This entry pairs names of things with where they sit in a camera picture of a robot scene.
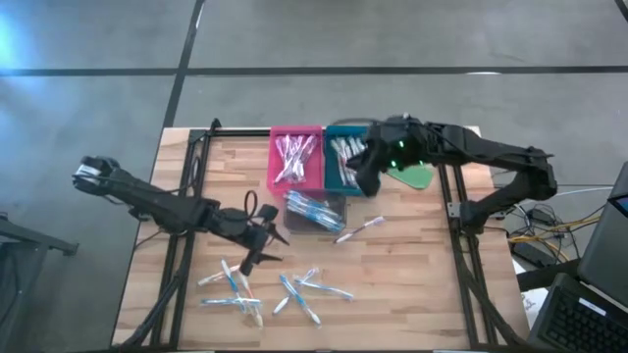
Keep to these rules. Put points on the black power brick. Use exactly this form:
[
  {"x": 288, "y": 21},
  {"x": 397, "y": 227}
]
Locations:
[{"x": 527, "y": 254}]

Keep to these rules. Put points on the computer monitor with blue screen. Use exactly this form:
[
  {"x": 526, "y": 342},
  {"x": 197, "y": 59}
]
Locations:
[{"x": 603, "y": 235}]

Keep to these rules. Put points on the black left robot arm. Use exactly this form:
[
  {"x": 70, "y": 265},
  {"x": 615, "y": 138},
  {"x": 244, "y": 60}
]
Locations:
[{"x": 162, "y": 208}]

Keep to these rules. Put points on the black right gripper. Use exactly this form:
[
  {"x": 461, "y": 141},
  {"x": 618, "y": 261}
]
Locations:
[{"x": 370, "y": 171}]

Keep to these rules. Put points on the blue toothbrush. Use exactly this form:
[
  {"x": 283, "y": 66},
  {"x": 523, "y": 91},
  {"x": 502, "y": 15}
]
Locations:
[
  {"x": 314, "y": 214},
  {"x": 311, "y": 200},
  {"x": 333, "y": 224},
  {"x": 324, "y": 210},
  {"x": 304, "y": 202},
  {"x": 328, "y": 219},
  {"x": 294, "y": 206},
  {"x": 229, "y": 277}
]

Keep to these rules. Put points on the black keyboard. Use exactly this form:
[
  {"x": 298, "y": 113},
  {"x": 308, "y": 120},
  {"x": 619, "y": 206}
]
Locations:
[{"x": 579, "y": 323}]

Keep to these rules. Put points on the teal plastic bin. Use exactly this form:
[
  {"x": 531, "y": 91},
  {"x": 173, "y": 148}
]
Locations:
[{"x": 328, "y": 162}]

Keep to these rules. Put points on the white paper sheet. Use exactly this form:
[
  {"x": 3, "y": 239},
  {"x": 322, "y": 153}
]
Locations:
[{"x": 532, "y": 299}]

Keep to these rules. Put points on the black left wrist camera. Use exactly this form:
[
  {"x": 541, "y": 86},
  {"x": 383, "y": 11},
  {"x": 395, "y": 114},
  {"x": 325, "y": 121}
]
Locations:
[{"x": 246, "y": 265}]

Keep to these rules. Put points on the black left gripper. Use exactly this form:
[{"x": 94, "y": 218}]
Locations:
[{"x": 252, "y": 233}]

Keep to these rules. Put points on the clear plastic bin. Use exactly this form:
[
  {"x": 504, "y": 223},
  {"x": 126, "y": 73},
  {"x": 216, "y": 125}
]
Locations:
[{"x": 289, "y": 226}]

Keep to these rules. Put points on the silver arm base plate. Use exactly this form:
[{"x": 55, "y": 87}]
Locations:
[{"x": 454, "y": 211}]

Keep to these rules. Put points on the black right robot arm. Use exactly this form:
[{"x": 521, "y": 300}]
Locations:
[{"x": 466, "y": 147}]

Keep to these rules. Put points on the black aluminium rig frame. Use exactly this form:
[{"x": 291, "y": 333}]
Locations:
[{"x": 235, "y": 132}]

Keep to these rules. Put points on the black power adapter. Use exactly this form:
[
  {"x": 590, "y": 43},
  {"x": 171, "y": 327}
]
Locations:
[{"x": 542, "y": 217}]

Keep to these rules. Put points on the pink plastic bin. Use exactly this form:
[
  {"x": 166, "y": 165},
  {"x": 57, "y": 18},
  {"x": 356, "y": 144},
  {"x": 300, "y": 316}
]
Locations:
[{"x": 314, "y": 184}]

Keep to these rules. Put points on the green plastic lid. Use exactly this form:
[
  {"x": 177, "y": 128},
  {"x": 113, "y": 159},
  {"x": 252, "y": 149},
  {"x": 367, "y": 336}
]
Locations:
[{"x": 417, "y": 179}]

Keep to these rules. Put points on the black metal stand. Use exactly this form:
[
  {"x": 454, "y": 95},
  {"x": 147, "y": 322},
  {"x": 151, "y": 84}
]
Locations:
[{"x": 29, "y": 237}]

